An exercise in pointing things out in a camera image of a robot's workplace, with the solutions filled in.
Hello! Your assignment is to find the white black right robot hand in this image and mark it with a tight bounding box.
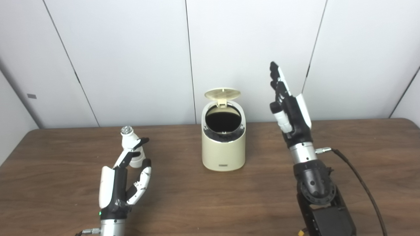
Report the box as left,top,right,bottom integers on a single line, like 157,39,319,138
269,61,313,148

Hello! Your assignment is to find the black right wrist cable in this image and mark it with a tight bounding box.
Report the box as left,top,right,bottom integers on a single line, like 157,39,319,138
315,147,389,236

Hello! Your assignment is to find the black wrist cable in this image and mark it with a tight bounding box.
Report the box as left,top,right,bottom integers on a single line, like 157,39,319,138
315,147,389,236
75,228,101,236

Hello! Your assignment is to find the cream round bin lid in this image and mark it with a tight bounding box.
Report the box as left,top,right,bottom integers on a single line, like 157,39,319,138
204,88,242,108

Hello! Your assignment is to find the small white plastic bottle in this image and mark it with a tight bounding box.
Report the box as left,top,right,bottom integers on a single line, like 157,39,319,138
120,126,146,168

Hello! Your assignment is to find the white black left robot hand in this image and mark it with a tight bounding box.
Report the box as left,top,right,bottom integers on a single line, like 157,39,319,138
98,137,152,220

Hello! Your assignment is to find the cream-colored bin body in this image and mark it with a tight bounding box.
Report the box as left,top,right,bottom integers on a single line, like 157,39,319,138
201,100,246,171

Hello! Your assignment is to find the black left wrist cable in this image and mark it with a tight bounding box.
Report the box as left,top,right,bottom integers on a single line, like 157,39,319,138
75,228,101,236

